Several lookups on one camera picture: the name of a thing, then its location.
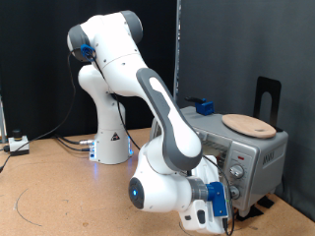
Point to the white box with black button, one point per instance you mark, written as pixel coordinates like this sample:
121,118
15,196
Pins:
19,146

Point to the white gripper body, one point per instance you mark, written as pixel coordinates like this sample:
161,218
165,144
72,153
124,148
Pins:
210,226

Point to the grey backdrop curtain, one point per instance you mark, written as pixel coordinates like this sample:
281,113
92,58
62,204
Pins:
236,49

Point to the silver oven knob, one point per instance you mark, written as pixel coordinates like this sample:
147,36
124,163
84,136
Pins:
237,171
235,192

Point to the black foam pad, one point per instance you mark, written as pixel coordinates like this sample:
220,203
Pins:
265,201
251,213

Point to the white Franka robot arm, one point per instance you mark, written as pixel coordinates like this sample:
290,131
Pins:
124,72

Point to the black backdrop curtain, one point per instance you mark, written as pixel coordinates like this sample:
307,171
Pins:
26,65

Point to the black metal bookend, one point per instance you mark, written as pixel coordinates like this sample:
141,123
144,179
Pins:
276,98

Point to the silver toaster oven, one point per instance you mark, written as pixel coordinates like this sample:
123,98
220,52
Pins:
272,157

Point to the metal frame post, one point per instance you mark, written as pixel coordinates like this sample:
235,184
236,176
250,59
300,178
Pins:
2,121

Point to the vertical metal pole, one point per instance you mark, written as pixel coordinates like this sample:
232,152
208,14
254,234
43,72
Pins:
177,49

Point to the small wooden cutting board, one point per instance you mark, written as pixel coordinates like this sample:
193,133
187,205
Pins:
249,126

